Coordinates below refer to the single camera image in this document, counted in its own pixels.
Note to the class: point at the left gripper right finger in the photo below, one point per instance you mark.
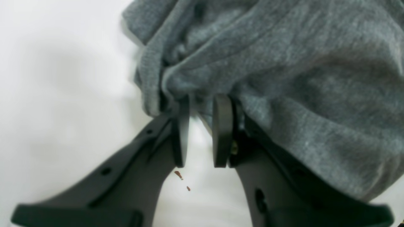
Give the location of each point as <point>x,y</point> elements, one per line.
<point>280,190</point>

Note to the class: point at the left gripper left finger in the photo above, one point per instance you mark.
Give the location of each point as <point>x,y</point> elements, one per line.
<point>123,191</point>

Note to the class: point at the grey t-shirt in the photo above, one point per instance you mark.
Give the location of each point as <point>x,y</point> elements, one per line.
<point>322,78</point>

